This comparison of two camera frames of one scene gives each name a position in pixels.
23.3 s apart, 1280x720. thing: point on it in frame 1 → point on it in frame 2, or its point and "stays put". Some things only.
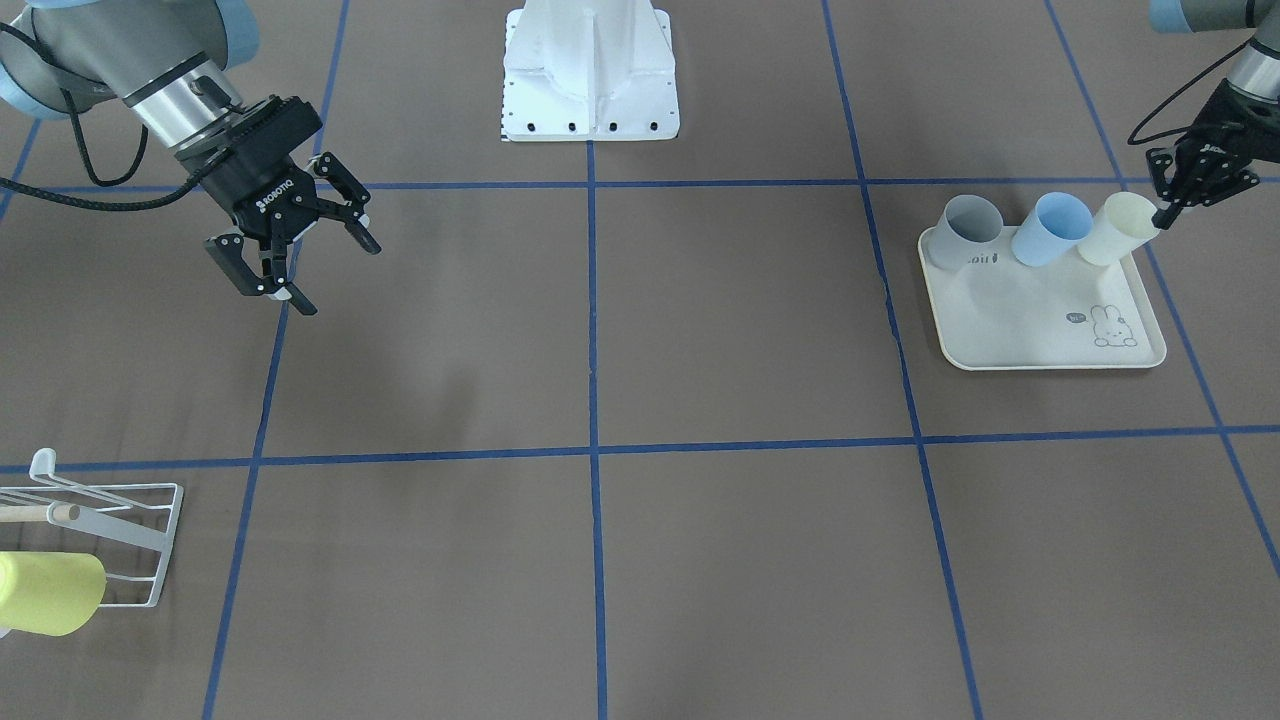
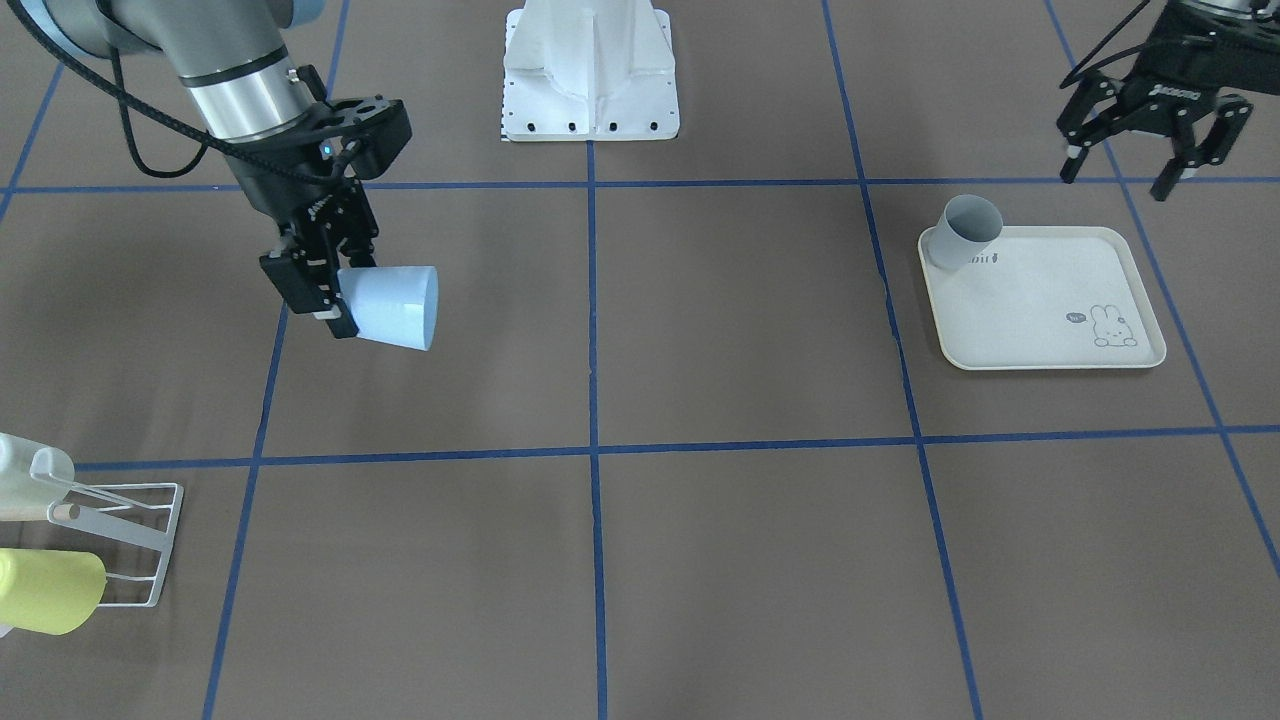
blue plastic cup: [1056, 223] → [396, 305]
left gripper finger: [1164, 217] → [1232, 114]
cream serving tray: [995, 312] stays put
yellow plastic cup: [52, 593] stays put
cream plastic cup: [1121, 225] → [32, 477]
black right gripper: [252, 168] → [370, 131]
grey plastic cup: [967, 221] stays put
